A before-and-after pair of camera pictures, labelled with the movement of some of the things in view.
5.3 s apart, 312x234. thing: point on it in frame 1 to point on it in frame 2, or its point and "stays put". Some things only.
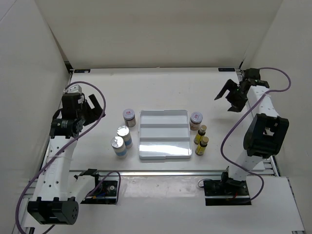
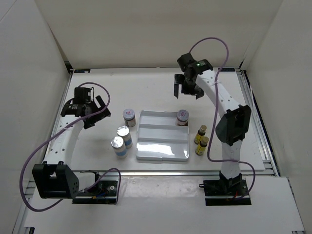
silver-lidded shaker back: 123,131 stays put
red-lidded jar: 196,119 to 182,117
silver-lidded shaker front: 118,145 stays put
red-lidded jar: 129,115 stays put
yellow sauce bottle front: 201,148 stays put
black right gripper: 237,106 to 179,79
